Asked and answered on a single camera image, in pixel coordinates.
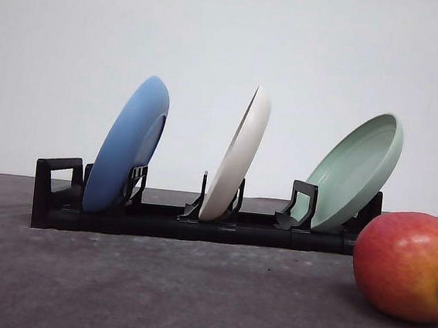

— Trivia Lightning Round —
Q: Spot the green plate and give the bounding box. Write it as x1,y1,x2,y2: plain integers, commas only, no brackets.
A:
292,113,405,230

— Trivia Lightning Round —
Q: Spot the red yellow pomegranate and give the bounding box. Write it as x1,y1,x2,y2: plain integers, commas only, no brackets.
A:
353,211,438,323

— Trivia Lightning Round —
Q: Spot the black plastic dish rack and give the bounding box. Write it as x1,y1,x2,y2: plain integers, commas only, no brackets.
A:
31,155,383,256

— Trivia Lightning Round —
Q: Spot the white plate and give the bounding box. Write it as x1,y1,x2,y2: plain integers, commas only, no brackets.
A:
199,86,272,221

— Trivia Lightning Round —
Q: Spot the blue plate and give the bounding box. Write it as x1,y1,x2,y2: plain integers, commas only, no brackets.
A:
83,76,170,213

